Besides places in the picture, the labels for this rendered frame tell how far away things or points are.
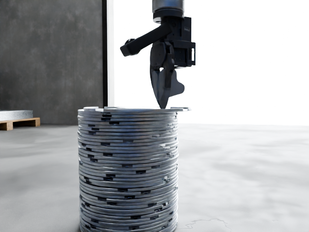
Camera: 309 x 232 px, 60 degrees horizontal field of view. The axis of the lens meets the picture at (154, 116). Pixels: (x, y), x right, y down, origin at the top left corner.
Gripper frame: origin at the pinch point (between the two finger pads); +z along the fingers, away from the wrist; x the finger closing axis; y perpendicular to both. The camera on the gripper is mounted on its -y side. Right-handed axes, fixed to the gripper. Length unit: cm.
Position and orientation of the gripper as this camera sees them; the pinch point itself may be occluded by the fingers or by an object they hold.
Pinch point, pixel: (160, 104)
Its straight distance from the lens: 60.3
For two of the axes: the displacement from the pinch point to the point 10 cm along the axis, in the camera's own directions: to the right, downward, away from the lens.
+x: -4.5, -0.5, 8.9
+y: 8.9, -0.3, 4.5
